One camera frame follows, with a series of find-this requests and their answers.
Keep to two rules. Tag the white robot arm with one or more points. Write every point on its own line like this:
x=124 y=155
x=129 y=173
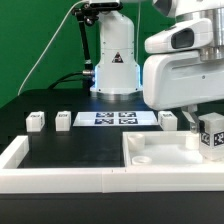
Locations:
x=117 y=72

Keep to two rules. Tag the white U-shaped fence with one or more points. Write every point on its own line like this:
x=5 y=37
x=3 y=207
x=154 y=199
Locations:
x=14 y=180

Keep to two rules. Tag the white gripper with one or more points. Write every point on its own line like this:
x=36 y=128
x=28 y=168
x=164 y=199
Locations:
x=174 y=74

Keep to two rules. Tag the white square table top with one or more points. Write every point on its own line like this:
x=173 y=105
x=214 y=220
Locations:
x=167 y=151

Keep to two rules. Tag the white sheet with tags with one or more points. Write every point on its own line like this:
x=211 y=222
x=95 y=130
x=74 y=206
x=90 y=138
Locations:
x=115 y=118

